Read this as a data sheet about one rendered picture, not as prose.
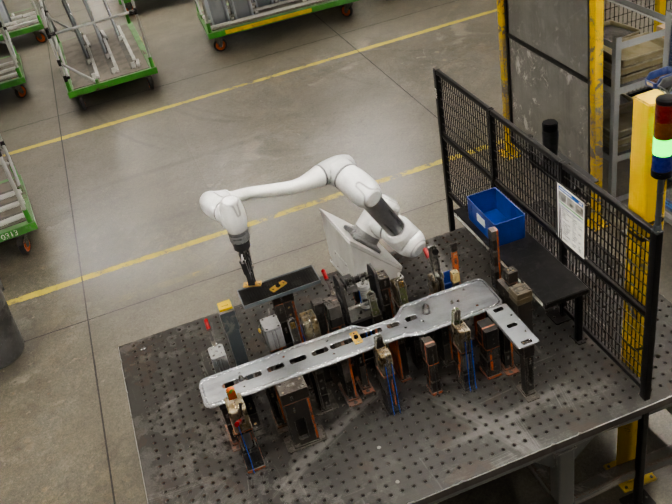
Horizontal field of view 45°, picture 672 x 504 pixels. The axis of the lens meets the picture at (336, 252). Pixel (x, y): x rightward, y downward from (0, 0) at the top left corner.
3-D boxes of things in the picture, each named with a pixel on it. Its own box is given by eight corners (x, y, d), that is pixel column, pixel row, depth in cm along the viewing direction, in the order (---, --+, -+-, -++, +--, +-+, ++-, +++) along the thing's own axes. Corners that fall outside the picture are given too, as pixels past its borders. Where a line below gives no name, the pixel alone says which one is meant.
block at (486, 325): (486, 382, 362) (483, 335, 346) (475, 367, 371) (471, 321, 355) (505, 375, 363) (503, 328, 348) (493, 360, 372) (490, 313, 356)
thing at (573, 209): (584, 262, 348) (585, 202, 331) (556, 237, 366) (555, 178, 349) (588, 261, 349) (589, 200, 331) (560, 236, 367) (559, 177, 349)
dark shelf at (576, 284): (545, 310, 350) (545, 304, 348) (452, 214, 422) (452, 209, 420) (589, 293, 354) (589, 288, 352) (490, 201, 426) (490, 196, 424)
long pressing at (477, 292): (207, 415, 333) (206, 412, 332) (197, 380, 351) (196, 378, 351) (505, 304, 358) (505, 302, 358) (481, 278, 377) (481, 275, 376)
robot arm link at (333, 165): (313, 157, 365) (332, 172, 358) (344, 143, 374) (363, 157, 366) (312, 180, 374) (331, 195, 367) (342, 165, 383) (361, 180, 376)
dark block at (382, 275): (390, 348, 390) (379, 280, 367) (385, 340, 396) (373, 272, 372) (400, 345, 391) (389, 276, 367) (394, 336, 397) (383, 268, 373)
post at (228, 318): (241, 385, 386) (219, 315, 362) (238, 376, 393) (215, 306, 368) (256, 380, 388) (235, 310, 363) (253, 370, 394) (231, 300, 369)
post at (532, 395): (528, 402, 348) (526, 353, 332) (515, 386, 357) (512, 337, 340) (541, 397, 349) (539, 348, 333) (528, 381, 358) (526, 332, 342)
